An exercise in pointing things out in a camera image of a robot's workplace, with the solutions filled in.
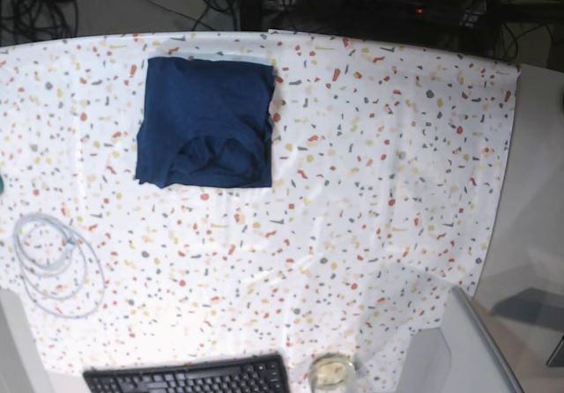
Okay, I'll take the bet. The dark blue t-shirt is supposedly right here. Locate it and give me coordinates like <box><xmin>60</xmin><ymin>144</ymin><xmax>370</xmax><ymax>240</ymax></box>
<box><xmin>135</xmin><ymin>57</ymin><xmax>275</xmax><ymax>189</ymax></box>

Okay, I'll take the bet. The terrazzo patterned tablecloth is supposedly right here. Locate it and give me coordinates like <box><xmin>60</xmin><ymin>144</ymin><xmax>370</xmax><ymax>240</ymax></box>
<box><xmin>1</xmin><ymin>31</ymin><xmax>520</xmax><ymax>392</ymax></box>

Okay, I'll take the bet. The black computer keyboard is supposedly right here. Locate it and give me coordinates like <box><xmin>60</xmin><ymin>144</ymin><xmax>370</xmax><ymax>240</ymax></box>
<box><xmin>83</xmin><ymin>354</ymin><xmax>290</xmax><ymax>393</ymax></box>

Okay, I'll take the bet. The red lit power strip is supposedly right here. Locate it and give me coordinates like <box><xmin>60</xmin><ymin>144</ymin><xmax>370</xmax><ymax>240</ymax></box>
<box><xmin>397</xmin><ymin>4</ymin><xmax>441</xmax><ymax>19</ymax></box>

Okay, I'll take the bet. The coiled white cable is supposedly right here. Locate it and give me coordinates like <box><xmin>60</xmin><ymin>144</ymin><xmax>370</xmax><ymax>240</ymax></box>
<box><xmin>11</xmin><ymin>215</ymin><xmax>106</xmax><ymax>323</ymax></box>

